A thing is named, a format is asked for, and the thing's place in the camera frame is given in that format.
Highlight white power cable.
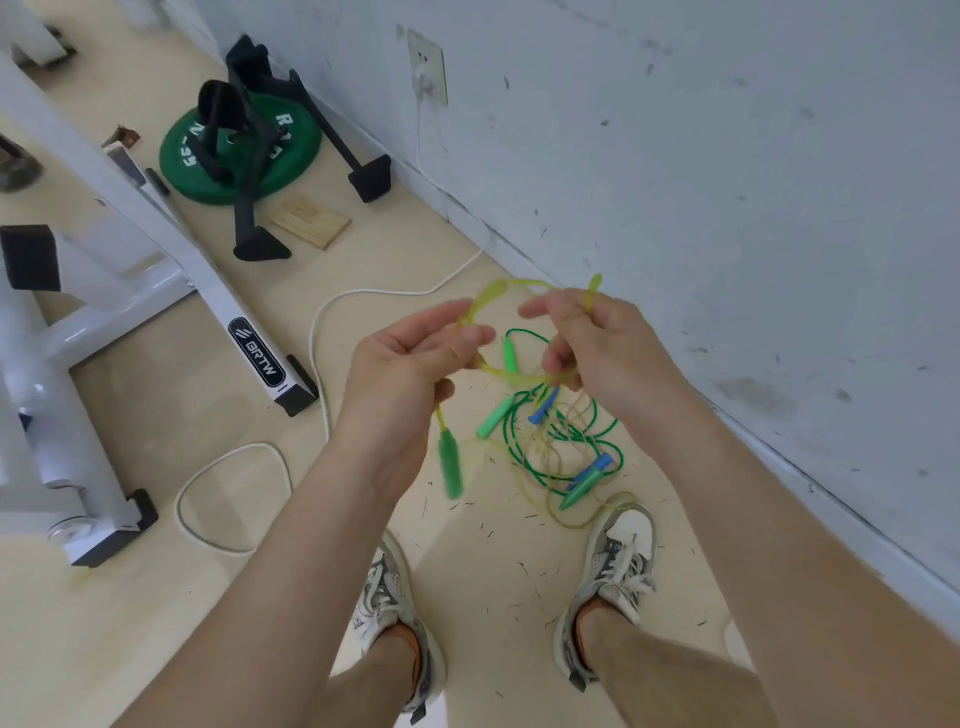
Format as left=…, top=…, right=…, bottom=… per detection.
left=174, top=93, right=494, bottom=556

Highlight person's right hand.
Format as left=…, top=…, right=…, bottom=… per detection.
left=517, top=288, right=693, bottom=430

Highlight yellow jump rope blue handles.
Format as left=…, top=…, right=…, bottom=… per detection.
left=491, top=384, right=640, bottom=531

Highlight black metal stand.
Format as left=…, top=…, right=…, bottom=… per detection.
left=196, top=33, right=393, bottom=264

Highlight green weight plate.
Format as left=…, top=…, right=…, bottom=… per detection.
left=159, top=93, right=324, bottom=207

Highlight wall socket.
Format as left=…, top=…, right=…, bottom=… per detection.
left=406, top=28, right=450, bottom=106

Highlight dark round object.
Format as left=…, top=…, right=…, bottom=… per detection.
left=0, top=135, right=45, bottom=193

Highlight white metal exercise frame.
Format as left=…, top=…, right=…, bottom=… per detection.
left=0, top=0, right=324, bottom=569

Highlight person's right leg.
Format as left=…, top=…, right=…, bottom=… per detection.
left=576, top=600, right=781, bottom=728

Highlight person's left grey sneaker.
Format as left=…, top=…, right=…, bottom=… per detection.
left=351, top=528, right=449, bottom=726

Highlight wooden block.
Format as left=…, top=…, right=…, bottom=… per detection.
left=268, top=196, right=354, bottom=252

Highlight person's left hand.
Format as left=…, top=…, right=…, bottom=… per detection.
left=333, top=300, right=498, bottom=483

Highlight person's right forearm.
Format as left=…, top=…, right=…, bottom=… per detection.
left=633, top=386, right=960, bottom=728

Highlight person's leg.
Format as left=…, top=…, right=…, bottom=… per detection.
left=328, top=626, right=421, bottom=728
left=576, top=600, right=781, bottom=728

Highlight person's right grey sneaker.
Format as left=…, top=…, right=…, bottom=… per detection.
left=553, top=504, right=660, bottom=693

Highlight black foam pad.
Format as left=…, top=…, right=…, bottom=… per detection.
left=0, top=225, right=63, bottom=294

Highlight yellow jump rope green handles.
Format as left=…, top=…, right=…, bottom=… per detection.
left=435, top=273, right=605, bottom=501

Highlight person's left forearm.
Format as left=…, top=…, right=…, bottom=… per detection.
left=112, top=431, right=412, bottom=728

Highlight person's left leg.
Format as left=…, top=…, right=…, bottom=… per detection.
left=328, top=626, right=421, bottom=728

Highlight person's grey sneaker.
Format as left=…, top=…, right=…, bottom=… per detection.
left=351, top=528, right=449, bottom=726
left=553, top=504, right=660, bottom=693

